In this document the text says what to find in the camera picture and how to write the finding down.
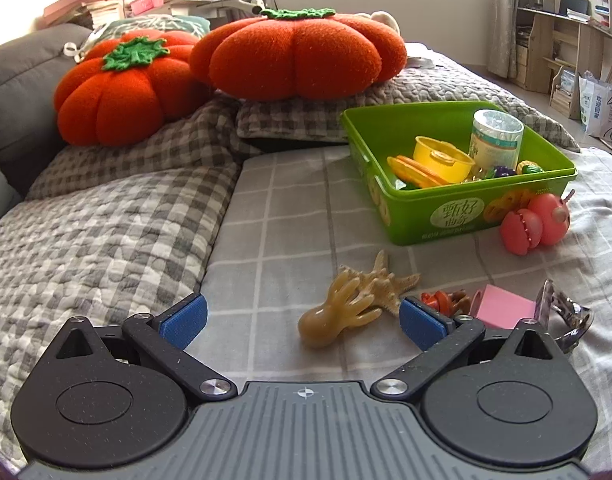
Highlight stack of books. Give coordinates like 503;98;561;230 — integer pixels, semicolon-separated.
36;0;121;29

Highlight orange toy pot lid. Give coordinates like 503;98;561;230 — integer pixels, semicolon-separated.
386;155;449;188

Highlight grey window curtain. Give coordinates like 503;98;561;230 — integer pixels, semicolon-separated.
487;0;521;79

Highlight yellow toy pot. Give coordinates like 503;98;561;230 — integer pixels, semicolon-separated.
413;136;475;184

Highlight red toy crab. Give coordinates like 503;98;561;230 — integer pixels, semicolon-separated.
421;290;472;318

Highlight beige dried starfish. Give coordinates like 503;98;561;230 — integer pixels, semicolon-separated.
339;249;421;316

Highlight grey checked quilt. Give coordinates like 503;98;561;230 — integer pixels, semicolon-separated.
0;96;242;470

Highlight green plastic storage bin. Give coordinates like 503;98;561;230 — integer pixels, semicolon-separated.
339;101;577;245

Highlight teal patterned cushion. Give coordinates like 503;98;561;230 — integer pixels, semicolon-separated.
63;14;210;63

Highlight shiny chrome metal toy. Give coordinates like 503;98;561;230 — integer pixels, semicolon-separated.
535;278;594;354

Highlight clear cotton swab jar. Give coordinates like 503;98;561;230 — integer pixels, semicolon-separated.
469;108;524;170

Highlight small orange pumpkin cushion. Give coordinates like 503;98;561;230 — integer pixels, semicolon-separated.
53;29;213;146

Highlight white plush toy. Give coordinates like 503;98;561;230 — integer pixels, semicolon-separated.
370;11;401;35

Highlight wooden shelf desk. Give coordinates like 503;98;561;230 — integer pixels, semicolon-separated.
513;0;612;120

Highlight pink sticky note pad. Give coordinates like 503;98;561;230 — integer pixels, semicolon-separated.
470;284;537;330

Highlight light grid bed sheet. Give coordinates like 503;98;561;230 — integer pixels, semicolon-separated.
189;146;612;470

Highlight white paper shopping bag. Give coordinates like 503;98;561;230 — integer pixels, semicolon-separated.
579;70;612;141

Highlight tan rubber octopus toy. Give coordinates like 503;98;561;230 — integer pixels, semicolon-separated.
297;270;382;348

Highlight grey sofa backrest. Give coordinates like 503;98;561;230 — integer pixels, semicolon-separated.
0;24;91;219

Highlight grey checked pillow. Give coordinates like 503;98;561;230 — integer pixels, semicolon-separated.
236;52;580;152

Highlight purple toy grapes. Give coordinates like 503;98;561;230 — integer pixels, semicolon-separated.
492;166;516;178

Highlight toy corn cob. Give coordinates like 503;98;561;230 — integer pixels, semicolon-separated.
515;159;544;174

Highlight large orange pumpkin cushion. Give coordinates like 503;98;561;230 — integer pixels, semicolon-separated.
190;9;407;101

